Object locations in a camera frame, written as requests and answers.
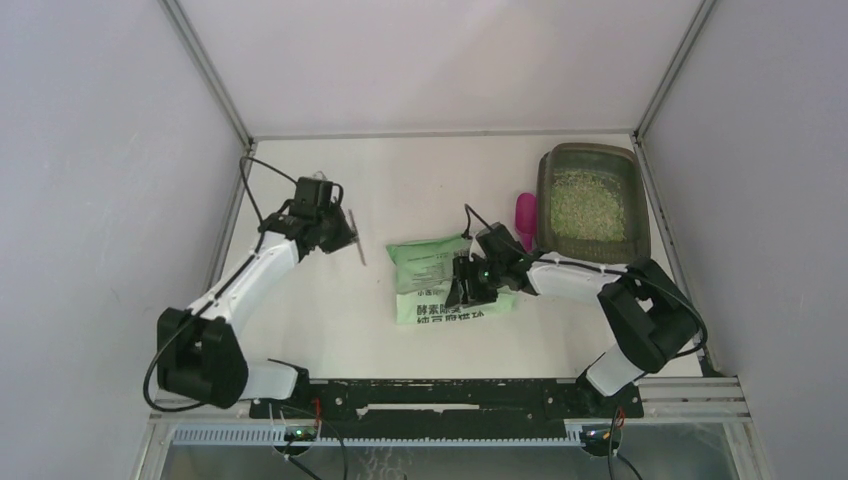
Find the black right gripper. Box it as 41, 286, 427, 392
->
445, 254, 507, 308

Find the green cat litter bag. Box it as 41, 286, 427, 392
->
386, 233, 516, 326

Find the magenta plastic scoop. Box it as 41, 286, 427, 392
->
514, 192, 537, 252

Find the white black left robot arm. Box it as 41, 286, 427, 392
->
145, 177, 358, 417

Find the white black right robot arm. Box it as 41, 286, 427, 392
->
445, 223, 707, 416

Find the green litter in box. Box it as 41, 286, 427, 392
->
550, 170, 625, 242

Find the dark grey litter box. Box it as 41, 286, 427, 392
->
536, 142, 652, 265

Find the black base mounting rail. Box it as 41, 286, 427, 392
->
249, 370, 644, 436

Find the white slotted cable duct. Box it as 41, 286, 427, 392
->
171, 423, 609, 447

